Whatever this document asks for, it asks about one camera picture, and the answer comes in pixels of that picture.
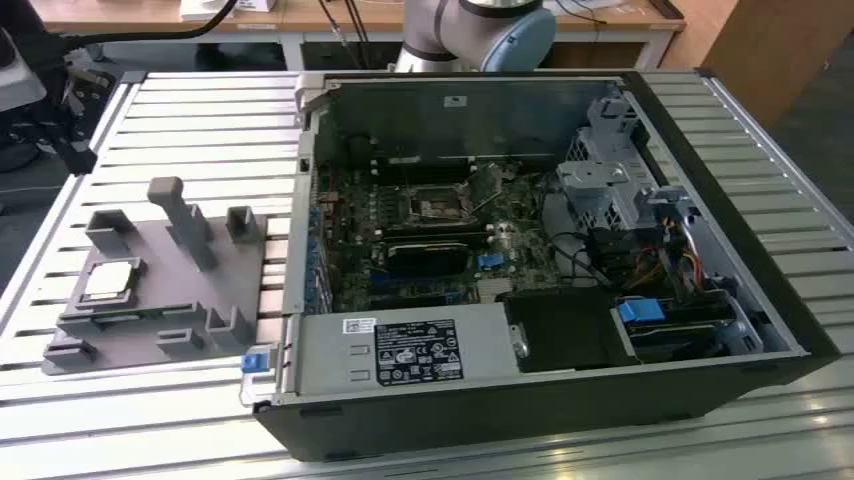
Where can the silver CPU with green edge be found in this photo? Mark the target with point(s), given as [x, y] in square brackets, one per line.
[107, 280]

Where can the black RAM slot row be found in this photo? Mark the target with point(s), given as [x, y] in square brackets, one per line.
[427, 233]
[427, 170]

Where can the CPU socket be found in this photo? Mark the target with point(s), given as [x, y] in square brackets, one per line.
[440, 205]

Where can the white box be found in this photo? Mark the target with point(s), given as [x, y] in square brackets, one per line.
[203, 10]

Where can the grey plastic parts rack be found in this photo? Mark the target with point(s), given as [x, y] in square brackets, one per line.
[167, 280]

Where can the wooden desk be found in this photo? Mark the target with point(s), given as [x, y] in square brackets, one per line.
[320, 22]

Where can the blue plastic latch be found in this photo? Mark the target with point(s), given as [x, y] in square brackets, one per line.
[256, 362]

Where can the silver power supply with label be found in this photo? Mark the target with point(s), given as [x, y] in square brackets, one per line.
[320, 355]

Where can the blue board connector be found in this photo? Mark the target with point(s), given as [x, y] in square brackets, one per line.
[488, 262]

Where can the dark green motherboard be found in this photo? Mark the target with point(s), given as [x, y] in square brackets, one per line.
[527, 225]

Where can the grey metal drive cage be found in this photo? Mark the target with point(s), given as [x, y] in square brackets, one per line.
[600, 195]

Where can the black open PC case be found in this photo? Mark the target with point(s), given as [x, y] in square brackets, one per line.
[467, 425]

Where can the blue disk carrier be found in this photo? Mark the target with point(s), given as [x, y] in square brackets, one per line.
[640, 310]

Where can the brown wooden cabinet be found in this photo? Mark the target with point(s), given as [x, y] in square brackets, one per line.
[787, 45]

